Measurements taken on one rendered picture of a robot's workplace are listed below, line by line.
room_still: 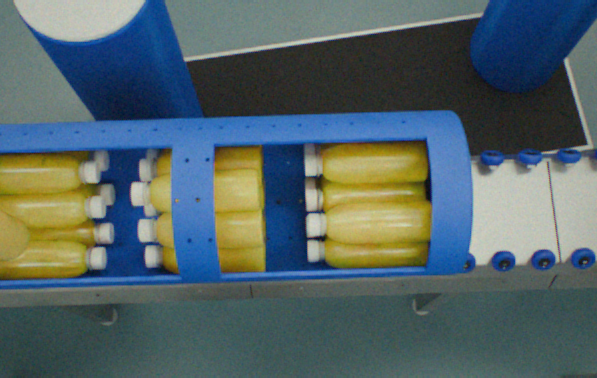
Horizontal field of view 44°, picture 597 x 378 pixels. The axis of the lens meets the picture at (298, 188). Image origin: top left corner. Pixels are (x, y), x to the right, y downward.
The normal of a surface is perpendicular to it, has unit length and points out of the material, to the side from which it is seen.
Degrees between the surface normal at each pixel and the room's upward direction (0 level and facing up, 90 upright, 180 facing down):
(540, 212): 0
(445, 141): 21
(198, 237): 38
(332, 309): 0
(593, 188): 0
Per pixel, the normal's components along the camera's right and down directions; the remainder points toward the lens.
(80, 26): 0.00, -0.27
